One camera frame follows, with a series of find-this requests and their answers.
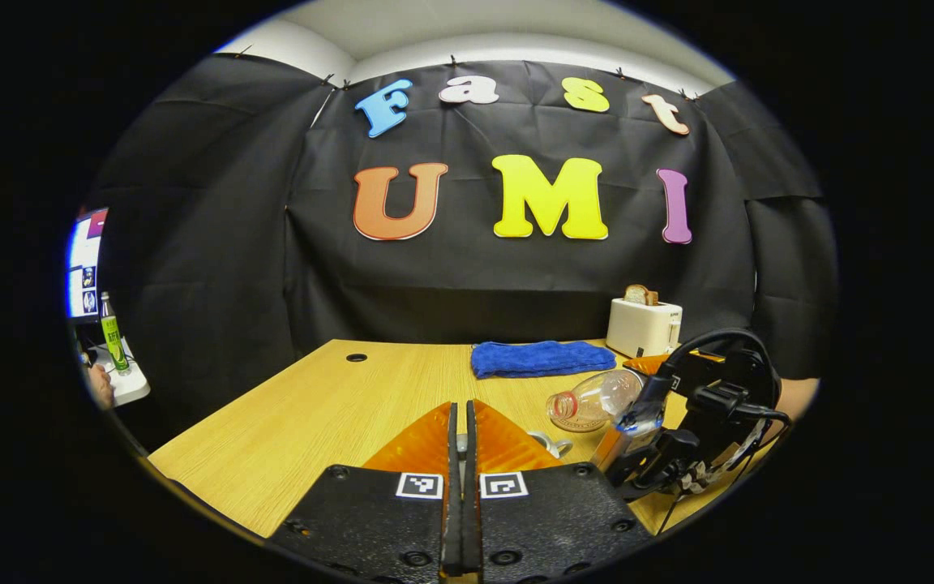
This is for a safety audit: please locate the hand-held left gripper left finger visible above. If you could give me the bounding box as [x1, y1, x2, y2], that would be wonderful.
[267, 401, 464, 584]

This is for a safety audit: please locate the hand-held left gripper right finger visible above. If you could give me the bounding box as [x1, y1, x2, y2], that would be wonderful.
[464, 399, 654, 584]

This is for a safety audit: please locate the clear plastic water bottle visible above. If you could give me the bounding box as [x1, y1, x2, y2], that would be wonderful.
[546, 369, 646, 433]

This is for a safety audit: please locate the green glass bottle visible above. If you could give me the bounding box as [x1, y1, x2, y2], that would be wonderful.
[100, 292, 131, 376]

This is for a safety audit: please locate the white toaster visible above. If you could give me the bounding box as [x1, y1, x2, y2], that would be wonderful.
[606, 297, 683, 359]

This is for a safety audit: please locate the blue towel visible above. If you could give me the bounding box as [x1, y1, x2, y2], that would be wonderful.
[470, 340, 618, 380]

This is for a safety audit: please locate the black backdrop cloth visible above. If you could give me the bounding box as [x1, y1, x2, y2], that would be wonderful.
[82, 53, 839, 455]

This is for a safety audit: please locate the white side desk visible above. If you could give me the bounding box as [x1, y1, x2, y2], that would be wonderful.
[86, 337, 152, 406]

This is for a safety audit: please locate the computer monitor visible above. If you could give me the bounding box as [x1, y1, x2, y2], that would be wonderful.
[66, 207, 109, 321]

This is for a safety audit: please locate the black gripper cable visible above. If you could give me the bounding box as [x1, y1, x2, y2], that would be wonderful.
[662, 327, 784, 406]

